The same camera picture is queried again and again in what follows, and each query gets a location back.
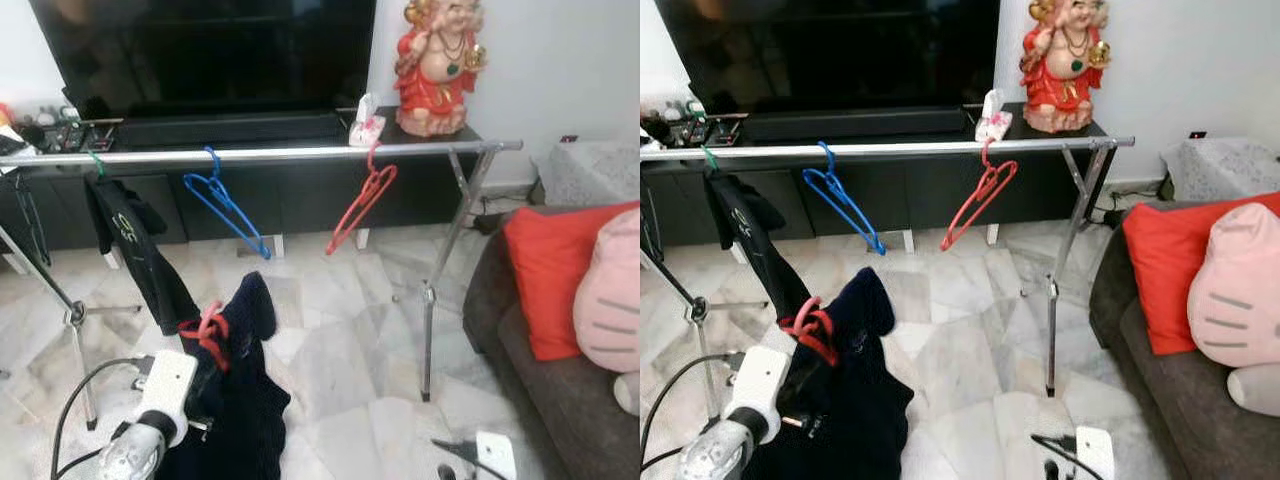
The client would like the dark garment with red stripe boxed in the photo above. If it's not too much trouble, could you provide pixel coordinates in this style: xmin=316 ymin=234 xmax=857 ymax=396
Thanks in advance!
xmin=775 ymin=267 xmax=916 ymax=480
xmin=155 ymin=270 xmax=293 ymax=480

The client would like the red plastic hanger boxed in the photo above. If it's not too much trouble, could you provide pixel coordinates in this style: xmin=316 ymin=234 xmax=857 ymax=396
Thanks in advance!
xmin=326 ymin=140 xmax=399 ymax=256
xmin=780 ymin=297 xmax=841 ymax=368
xmin=940 ymin=137 xmax=1019 ymax=251
xmin=178 ymin=300 xmax=231 ymax=373

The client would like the black t-shirt with green print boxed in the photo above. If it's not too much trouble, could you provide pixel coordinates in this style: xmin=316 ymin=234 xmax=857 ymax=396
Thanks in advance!
xmin=703 ymin=170 xmax=813 ymax=326
xmin=85 ymin=175 xmax=201 ymax=336

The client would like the blue plastic hanger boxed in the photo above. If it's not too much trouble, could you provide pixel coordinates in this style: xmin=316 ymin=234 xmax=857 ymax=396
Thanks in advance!
xmin=183 ymin=147 xmax=273 ymax=261
xmin=802 ymin=140 xmax=887 ymax=256

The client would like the dark grey sofa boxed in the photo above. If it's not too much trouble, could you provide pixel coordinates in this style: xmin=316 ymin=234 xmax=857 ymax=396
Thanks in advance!
xmin=463 ymin=205 xmax=641 ymax=480
xmin=1088 ymin=200 xmax=1280 ymax=480

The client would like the red cushion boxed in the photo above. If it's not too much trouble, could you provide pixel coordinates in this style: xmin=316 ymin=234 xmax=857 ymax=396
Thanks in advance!
xmin=1122 ymin=193 xmax=1280 ymax=356
xmin=502 ymin=203 xmax=641 ymax=361

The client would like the black tv cabinet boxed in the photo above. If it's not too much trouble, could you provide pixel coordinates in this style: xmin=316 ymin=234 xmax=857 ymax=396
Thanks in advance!
xmin=0 ymin=105 xmax=483 ymax=251
xmin=640 ymin=100 xmax=1108 ymax=246

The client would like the pink cat face pillow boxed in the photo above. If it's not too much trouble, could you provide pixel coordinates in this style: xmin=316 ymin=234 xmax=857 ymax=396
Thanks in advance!
xmin=1187 ymin=203 xmax=1280 ymax=368
xmin=573 ymin=208 xmax=641 ymax=373

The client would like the silver metal clothes rack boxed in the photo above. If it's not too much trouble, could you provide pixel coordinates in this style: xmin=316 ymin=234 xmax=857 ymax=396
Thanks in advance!
xmin=0 ymin=138 xmax=524 ymax=431
xmin=640 ymin=135 xmax=1136 ymax=421

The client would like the black soundbar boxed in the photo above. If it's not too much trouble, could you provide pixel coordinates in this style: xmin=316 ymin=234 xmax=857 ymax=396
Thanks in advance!
xmin=742 ymin=105 xmax=969 ymax=143
xmin=118 ymin=110 xmax=346 ymax=149

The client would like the black electronics pile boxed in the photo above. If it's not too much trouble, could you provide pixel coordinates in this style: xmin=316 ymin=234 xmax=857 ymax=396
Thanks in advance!
xmin=645 ymin=95 xmax=746 ymax=148
xmin=20 ymin=100 xmax=121 ymax=153

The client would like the white pink tissue box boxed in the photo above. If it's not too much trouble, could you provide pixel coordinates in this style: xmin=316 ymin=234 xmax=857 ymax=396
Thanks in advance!
xmin=975 ymin=88 xmax=1013 ymax=143
xmin=348 ymin=93 xmax=387 ymax=148

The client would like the white lace table cloth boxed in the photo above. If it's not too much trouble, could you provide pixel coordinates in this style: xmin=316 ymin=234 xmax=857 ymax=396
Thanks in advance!
xmin=1160 ymin=137 xmax=1280 ymax=204
xmin=530 ymin=140 xmax=641 ymax=208

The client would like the black television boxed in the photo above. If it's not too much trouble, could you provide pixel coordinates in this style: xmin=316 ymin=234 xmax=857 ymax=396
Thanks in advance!
xmin=28 ymin=0 xmax=379 ymax=119
xmin=655 ymin=0 xmax=1001 ymax=113

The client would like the red laughing buddha statue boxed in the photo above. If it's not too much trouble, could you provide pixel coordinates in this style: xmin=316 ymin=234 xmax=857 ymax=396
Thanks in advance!
xmin=393 ymin=0 xmax=489 ymax=138
xmin=1020 ymin=0 xmax=1113 ymax=134

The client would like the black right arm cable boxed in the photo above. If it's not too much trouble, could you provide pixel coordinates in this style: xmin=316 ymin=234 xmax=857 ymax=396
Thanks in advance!
xmin=1030 ymin=433 xmax=1106 ymax=480
xmin=430 ymin=438 xmax=511 ymax=480

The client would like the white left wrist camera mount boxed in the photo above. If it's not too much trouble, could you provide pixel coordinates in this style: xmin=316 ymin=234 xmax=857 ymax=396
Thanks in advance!
xmin=725 ymin=345 xmax=793 ymax=441
xmin=135 ymin=350 xmax=199 ymax=446

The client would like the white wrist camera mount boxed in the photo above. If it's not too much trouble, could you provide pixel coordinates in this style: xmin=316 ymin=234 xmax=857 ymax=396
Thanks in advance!
xmin=1075 ymin=427 xmax=1116 ymax=480
xmin=135 ymin=350 xmax=199 ymax=446
xmin=475 ymin=430 xmax=518 ymax=480
xmin=725 ymin=345 xmax=793 ymax=441

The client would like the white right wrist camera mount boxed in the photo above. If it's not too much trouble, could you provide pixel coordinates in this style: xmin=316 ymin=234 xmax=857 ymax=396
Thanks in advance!
xmin=475 ymin=430 xmax=518 ymax=480
xmin=1075 ymin=427 xmax=1116 ymax=480

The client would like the black wire hanger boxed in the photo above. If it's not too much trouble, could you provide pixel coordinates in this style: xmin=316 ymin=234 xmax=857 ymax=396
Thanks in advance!
xmin=640 ymin=175 xmax=668 ymax=263
xmin=10 ymin=170 xmax=51 ymax=266

